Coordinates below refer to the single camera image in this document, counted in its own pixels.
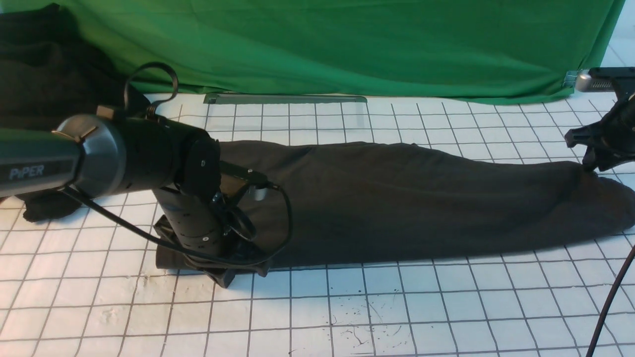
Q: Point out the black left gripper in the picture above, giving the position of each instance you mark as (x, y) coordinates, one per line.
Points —
(191, 224)

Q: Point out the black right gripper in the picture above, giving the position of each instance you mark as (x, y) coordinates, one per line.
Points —
(610, 142)

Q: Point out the gray long sleeve shirt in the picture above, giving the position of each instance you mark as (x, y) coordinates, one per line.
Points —
(362, 202)

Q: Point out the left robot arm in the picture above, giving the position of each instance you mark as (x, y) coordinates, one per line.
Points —
(91, 156)

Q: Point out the metal binder clip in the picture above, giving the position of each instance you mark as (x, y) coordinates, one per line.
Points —
(570, 78)

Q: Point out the white grid table mat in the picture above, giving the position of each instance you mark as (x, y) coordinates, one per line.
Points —
(84, 287)

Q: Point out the green backdrop cloth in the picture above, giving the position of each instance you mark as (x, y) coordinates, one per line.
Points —
(497, 52)

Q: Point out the black clothes pile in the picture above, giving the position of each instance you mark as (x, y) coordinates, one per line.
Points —
(49, 73)

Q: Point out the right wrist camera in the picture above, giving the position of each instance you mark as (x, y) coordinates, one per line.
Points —
(604, 79)

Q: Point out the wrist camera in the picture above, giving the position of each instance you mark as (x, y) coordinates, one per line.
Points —
(238, 182)
(604, 79)

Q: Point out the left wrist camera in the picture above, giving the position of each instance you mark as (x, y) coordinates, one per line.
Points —
(238, 182)

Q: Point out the gray metal rail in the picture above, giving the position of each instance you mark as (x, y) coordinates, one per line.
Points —
(229, 98)

